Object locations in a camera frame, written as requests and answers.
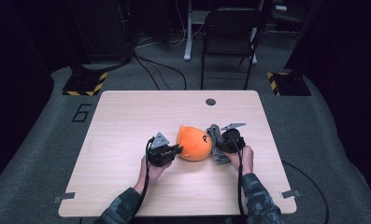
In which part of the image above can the dark metal stand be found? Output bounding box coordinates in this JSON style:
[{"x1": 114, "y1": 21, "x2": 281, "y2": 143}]
[{"x1": 65, "y1": 0, "x2": 135, "y2": 76}]

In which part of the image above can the hand-held gripper cable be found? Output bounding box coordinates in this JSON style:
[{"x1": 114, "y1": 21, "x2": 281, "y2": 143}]
[
  {"x1": 131, "y1": 136, "x2": 155, "y2": 219},
  {"x1": 234, "y1": 139, "x2": 247, "y2": 217}
]

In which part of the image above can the grey fluffy towel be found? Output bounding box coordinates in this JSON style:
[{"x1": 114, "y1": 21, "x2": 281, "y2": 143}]
[{"x1": 206, "y1": 123, "x2": 233, "y2": 165}]

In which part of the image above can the black floor cable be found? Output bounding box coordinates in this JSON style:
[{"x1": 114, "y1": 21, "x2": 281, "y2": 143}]
[
  {"x1": 133, "y1": 54, "x2": 188, "y2": 91},
  {"x1": 134, "y1": 57, "x2": 173, "y2": 91},
  {"x1": 280, "y1": 160, "x2": 331, "y2": 224}
]

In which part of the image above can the black folding chair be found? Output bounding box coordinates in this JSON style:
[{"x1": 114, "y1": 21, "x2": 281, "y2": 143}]
[{"x1": 200, "y1": 7, "x2": 270, "y2": 91}]

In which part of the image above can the person's left hand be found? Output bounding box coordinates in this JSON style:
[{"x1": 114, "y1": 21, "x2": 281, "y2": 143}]
[{"x1": 133, "y1": 154, "x2": 173, "y2": 196}]

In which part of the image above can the person's right hand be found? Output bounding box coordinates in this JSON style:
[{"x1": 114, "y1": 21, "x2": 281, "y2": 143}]
[{"x1": 228, "y1": 145, "x2": 255, "y2": 177}]

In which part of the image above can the black striped stand base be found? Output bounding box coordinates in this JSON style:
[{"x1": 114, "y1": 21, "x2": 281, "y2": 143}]
[
  {"x1": 62, "y1": 71, "x2": 109, "y2": 97},
  {"x1": 265, "y1": 71, "x2": 312, "y2": 97}
]

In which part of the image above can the right hand-held gripper cable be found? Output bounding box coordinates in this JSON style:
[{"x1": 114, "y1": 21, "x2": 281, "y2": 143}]
[{"x1": 234, "y1": 139, "x2": 247, "y2": 217}]

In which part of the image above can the white cable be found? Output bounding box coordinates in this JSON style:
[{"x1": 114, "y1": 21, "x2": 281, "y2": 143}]
[{"x1": 168, "y1": 0, "x2": 206, "y2": 49}]

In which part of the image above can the dark curtain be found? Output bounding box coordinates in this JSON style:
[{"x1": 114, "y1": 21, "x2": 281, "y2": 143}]
[
  {"x1": 284, "y1": 0, "x2": 371, "y2": 200},
  {"x1": 0, "y1": 0, "x2": 55, "y2": 191}
]

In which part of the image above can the white desk frame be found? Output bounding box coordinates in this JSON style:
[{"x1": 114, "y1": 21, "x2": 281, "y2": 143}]
[{"x1": 183, "y1": 0, "x2": 265, "y2": 65}]

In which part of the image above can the left hand-held gripper cable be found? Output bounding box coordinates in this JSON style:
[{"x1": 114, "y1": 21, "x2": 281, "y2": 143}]
[{"x1": 131, "y1": 136, "x2": 155, "y2": 219}]

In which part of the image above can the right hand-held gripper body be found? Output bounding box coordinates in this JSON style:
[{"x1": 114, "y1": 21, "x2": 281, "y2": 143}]
[{"x1": 221, "y1": 122, "x2": 248, "y2": 154}]

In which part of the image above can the orange plush toy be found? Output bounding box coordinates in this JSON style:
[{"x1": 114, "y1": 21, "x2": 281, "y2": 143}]
[{"x1": 176, "y1": 124, "x2": 213, "y2": 162}]

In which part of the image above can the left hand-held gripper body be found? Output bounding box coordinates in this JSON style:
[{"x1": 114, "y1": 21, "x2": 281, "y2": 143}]
[{"x1": 146, "y1": 132, "x2": 175, "y2": 168}]

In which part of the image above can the grey tape piece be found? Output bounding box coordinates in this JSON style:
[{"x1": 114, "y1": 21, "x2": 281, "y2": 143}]
[
  {"x1": 51, "y1": 191, "x2": 77, "y2": 204},
  {"x1": 279, "y1": 189, "x2": 302, "y2": 200}
]

